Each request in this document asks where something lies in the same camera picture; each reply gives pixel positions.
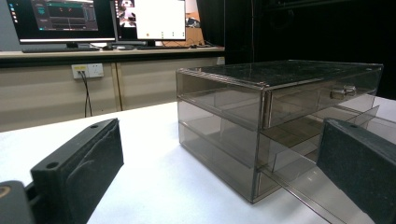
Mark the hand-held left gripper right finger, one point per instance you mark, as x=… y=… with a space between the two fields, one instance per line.
x=358 y=168

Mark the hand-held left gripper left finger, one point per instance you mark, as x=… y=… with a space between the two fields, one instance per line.
x=77 y=174

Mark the smoked acrylic drawer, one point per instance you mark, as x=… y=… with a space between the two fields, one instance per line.
x=311 y=186
x=299 y=104

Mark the smoked clear acrylic drawer cabinet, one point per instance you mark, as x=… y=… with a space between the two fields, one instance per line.
x=224 y=124

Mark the metal drawer knob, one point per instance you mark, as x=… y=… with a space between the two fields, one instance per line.
x=343 y=92

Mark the closed smoked acrylic drawer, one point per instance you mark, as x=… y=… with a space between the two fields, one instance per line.
x=299 y=104

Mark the long beige desk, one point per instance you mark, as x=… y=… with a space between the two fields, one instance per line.
x=93 y=56

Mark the black keyboard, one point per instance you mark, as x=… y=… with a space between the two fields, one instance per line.
x=162 y=47
x=59 y=48

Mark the black curtain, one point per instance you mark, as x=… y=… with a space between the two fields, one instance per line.
x=295 y=28

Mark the computer monitor with dark screen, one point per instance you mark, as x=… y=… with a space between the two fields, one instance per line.
x=62 y=18

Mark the computer monitor with white window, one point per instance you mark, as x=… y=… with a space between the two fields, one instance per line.
x=152 y=18

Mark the white wall socket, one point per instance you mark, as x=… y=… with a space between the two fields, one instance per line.
x=87 y=70

